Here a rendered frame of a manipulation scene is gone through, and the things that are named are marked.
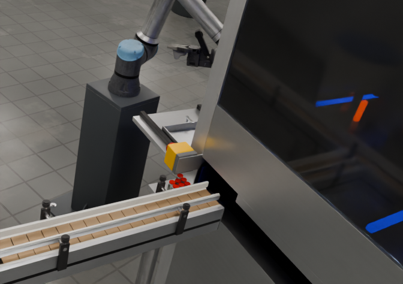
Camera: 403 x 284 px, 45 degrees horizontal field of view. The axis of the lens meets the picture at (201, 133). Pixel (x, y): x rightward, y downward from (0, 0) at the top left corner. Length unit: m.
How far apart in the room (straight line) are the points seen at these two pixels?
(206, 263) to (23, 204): 1.40
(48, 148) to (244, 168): 2.01
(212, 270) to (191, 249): 0.13
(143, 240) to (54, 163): 1.77
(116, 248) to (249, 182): 0.41
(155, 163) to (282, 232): 1.98
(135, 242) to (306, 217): 0.47
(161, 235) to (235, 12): 0.67
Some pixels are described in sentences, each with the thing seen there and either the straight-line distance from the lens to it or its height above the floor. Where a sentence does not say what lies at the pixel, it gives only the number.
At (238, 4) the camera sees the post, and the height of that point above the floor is 1.51.
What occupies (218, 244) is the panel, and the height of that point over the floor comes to 0.80.
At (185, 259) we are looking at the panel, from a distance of 1.81.
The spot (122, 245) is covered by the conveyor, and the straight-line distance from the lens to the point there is 1.39.
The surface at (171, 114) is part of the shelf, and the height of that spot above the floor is 0.88.
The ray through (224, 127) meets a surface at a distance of 1.47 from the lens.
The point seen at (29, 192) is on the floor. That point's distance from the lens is 2.91.
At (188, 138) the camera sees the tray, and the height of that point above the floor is 0.88.
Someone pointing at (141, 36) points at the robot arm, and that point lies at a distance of 2.33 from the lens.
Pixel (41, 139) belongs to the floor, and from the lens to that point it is 3.33.
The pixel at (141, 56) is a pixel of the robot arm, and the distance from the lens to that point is 2.25.
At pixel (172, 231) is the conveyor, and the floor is 0.90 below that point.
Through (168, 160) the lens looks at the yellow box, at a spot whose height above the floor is 0.98.
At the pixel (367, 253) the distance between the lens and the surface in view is 1.20.
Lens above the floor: 1.88
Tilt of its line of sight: 31 degrees down
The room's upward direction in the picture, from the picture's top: 16 degrees clockwise
